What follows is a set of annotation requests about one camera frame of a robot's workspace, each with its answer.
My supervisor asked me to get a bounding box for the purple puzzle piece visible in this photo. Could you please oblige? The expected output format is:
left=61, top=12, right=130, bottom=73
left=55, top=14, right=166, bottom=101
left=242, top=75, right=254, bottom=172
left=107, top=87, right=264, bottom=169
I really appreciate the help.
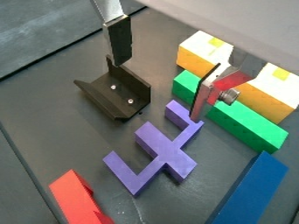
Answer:
left=103, top=101, right=204, bottom=196

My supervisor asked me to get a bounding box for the red puzzle piece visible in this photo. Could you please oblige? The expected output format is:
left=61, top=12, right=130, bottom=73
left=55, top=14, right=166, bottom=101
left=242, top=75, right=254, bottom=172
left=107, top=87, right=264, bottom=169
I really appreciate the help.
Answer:
left=49, top=170, right=115, bottom=224

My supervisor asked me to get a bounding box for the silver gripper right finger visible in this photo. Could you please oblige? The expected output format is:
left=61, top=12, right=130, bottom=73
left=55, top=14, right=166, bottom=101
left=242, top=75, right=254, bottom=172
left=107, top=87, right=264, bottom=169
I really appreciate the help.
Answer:
left=190, top=53, right=256, bottom=122

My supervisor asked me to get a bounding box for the black metal bracket holder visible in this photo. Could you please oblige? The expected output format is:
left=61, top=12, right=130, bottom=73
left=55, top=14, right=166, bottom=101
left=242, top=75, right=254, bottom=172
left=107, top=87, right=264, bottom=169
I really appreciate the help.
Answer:
left=74, top=56, right=151, bottom=121

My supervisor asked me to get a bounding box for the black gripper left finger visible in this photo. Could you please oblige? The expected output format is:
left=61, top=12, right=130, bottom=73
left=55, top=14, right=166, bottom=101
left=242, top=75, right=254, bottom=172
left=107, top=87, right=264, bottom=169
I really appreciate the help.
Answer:
left=90, top=0, right=132, bottom=67

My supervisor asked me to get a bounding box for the green rectangular block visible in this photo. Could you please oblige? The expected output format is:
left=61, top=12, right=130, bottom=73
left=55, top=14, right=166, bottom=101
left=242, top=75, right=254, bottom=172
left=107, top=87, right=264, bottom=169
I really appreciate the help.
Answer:
left=172, top=70, right=288, bottom=154

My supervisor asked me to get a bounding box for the blue rectangular block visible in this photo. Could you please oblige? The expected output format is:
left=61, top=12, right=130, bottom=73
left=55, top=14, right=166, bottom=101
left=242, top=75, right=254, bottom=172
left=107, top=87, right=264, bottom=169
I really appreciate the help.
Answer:
left=204, top=151, right=288, bottom=224

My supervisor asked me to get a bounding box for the yellow puzzle board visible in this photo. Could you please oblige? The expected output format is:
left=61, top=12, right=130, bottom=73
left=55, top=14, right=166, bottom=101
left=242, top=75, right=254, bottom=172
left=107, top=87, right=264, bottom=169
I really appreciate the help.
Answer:
left=176, top=31, right=299, bottom=123

